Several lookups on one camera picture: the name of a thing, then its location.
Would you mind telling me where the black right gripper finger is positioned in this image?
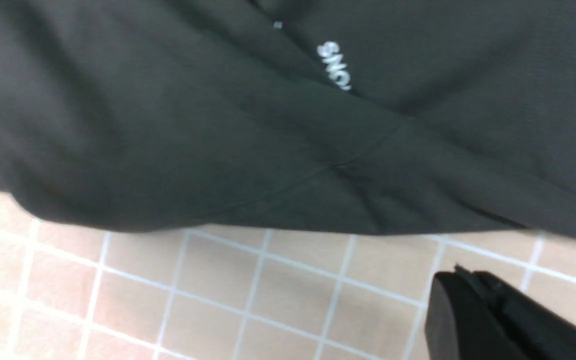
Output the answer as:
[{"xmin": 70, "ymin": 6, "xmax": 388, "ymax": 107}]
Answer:
[{"xmin": 424, "ymin": 265, "xmax": 576, "ymax": 360}]

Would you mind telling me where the dark gray long-sleeve shirt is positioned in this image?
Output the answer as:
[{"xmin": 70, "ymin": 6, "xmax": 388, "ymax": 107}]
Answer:
[{"xmin": 0, "ymin": 0, "xmax": 576, "ymax": 239}]

